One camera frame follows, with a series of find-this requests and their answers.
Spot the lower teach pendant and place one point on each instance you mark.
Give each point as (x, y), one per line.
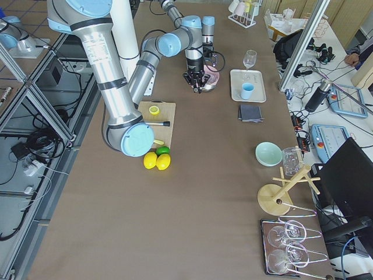
(327, 139)

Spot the wooden cutting board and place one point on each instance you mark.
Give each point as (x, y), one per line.
(167, 113)

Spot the pink bowl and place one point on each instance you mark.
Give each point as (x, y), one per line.
(214, 75)

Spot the cream serving tray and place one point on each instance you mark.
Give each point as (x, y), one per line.
(238, 77)

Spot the black tray with glasses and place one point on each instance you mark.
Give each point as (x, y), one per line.
(265, 226)

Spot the whole yellow lemon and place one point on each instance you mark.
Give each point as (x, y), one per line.
(163, 161)
(149, 160)

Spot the steel muddler black tip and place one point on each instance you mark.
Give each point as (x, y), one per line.
(158, 123)

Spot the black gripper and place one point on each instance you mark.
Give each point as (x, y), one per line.
(194, 65)

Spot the upper inverted wine glass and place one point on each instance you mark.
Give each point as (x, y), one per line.
(291, 231)

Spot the wooden cup tree stand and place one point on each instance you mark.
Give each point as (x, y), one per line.
(274, 199)

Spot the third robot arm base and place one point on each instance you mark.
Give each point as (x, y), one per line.
(16, 40)

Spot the half lemon slice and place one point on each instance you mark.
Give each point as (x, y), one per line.
(154, 110)

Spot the white power strip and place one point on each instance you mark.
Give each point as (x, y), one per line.
(33, 168)

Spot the grey folded cloth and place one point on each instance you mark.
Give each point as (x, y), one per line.
(250, 113)

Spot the black backpack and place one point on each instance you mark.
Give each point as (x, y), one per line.
(285, 47)

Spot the white wire cup rack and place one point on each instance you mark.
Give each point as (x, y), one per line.
(248, 18)

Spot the upper teach pendant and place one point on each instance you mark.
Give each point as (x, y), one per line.
(342, 104)

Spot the stainless steel ice scoop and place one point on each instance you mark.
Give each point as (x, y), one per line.
(208, 88)

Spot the aluminium frame post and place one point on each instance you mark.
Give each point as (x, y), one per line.
(307, 33)

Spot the inverted wine glass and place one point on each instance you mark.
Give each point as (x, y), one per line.
(291, 231)
(292, 259)

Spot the clear wine glass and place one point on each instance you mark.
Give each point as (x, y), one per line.
(249, 59)

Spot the pale green bowl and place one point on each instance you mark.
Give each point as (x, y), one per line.
(268, 154)

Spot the black thermos bottle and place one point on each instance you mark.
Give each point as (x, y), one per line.
(319, 95)

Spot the green lime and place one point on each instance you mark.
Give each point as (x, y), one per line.
(162, 150)

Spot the black monitor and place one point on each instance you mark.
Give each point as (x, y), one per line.
(346, 181)

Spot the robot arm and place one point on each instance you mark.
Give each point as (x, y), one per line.
(95, 23)
(192, 34)

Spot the glass cup on stand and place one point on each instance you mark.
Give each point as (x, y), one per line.
(290, 161)

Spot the yellow plastic knife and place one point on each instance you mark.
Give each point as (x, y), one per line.
(159, 142)

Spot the lower whole yellow lemon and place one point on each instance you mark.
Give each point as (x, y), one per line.
(163, 161)

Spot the blue cup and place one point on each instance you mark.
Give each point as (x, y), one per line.
(246, 90)

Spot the lower inverted wine glass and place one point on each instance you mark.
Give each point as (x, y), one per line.
(292, 259)

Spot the teach pendant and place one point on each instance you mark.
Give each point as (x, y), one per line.
(327, 139)
(342, 104)

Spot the upper whole yellow lemon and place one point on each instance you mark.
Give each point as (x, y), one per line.
(149, 160)

